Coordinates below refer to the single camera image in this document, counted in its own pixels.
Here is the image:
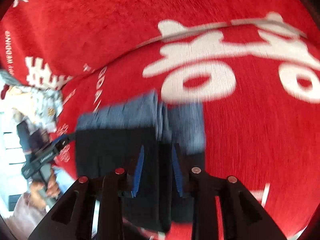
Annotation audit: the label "person's left hand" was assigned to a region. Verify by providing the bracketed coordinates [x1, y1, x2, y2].
[29, 168, 60, 210]

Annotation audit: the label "black pants blue waistband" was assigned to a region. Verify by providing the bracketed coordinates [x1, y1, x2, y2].
[75, 91, 206, 232]

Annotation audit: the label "red pillow white characters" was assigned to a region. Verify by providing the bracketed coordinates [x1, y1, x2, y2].
[1, 0, 319, 85]

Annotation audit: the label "red bedspread white characters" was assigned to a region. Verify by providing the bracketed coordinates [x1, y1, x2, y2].
[55, 12, 319, 237]

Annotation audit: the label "light floral patterned cloth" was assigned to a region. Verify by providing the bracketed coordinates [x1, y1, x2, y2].
[1, 69, 63, 133]

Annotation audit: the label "person's left forearm sleeve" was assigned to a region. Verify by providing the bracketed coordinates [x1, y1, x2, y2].
[4, 191, 47, 239]

